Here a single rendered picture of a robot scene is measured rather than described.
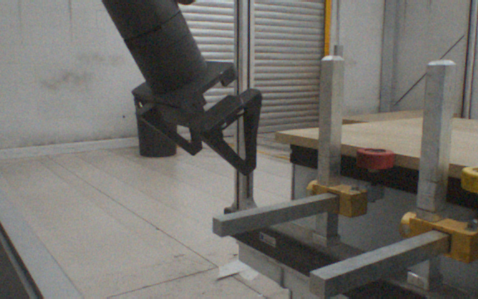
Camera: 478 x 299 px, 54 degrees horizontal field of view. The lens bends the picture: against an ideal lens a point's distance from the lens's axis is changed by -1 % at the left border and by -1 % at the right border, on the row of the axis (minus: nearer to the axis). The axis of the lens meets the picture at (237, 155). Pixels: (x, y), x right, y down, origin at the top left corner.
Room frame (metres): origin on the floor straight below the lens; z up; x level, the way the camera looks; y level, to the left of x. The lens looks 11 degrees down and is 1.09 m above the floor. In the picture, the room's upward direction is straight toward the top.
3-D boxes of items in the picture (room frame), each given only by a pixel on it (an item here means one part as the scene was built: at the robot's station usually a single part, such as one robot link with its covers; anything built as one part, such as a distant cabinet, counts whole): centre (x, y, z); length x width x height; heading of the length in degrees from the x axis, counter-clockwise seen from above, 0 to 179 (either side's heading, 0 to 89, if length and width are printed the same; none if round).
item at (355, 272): (0.71, -0.28, 0.80); 0.43 x 0.03 x 0.04; 125
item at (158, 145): (5.85, 1.01, 0.36); 0.59 x 0.58 x 0.73; 35
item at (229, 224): (0.92, -0.14, 0.81); 0.43 x 0.03 x 0.04; 125
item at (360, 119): (7.63, -2.63, 0.23); 2.41 x 0.77 x 0.17; 126
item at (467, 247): (0.78, -0.35, 0.80); 0.14 x 0.06 x 0.05; 35
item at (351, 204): (0.98, -0.21, 0.81); 0.14 x 0.06 x 0.05; 35
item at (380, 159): (1.03, -0.30, 0.85); 0.08 x 0.08 x 0.11
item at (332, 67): (1.00, -0.20, 0.87); 0.04 x 0.04 x 0.48; 35
